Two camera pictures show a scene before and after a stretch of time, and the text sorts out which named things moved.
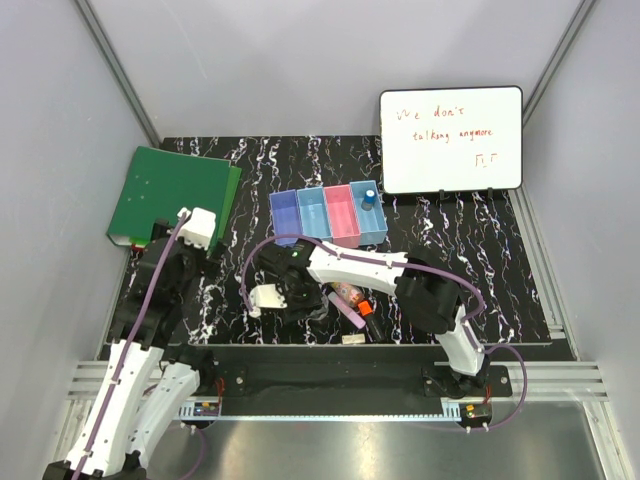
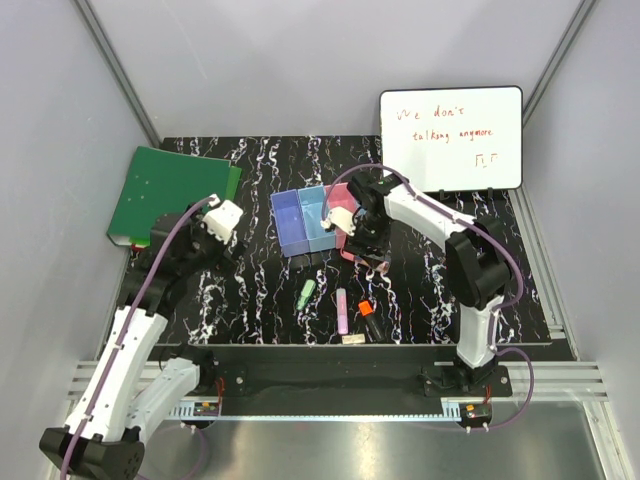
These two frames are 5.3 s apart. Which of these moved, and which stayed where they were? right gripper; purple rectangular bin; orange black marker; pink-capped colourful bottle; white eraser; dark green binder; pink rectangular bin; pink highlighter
Moved: pink-capped colourful bottle; pink highlighter; right gripper
Stayed: orange black marker; pink rectangular bin; white eraser; purple rectangular bin; dark green binder
